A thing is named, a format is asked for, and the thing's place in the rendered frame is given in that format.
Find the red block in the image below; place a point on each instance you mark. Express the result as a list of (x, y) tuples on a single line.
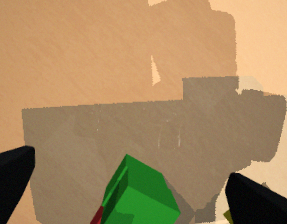
[(98, 216)]

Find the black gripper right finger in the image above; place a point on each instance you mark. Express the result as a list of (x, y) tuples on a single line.
[(252, 203)]

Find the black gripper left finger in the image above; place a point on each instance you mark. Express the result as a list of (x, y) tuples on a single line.
[(16, 167)]

